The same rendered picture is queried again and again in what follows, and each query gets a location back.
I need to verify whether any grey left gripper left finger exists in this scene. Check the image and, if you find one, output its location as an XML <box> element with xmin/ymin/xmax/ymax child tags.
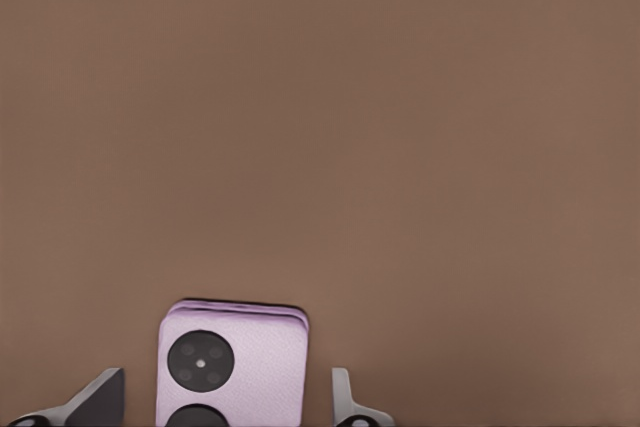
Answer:
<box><xmin>3</xmin><ymin>367</ymin><xmax>126</xmax><ymax>427</ymax></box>

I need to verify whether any lilac smartphone with round cameras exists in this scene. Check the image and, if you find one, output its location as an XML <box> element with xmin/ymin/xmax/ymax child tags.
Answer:
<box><xmin>155</xmin><ymin>299</ymin><xmax>309</xmax><ymax>427</ymax></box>

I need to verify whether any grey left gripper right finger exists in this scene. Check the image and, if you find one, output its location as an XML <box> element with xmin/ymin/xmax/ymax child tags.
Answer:
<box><xmin>331</xmin><ymin>367</ymin><xmax>396</xmax><ymax>427</ymax></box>

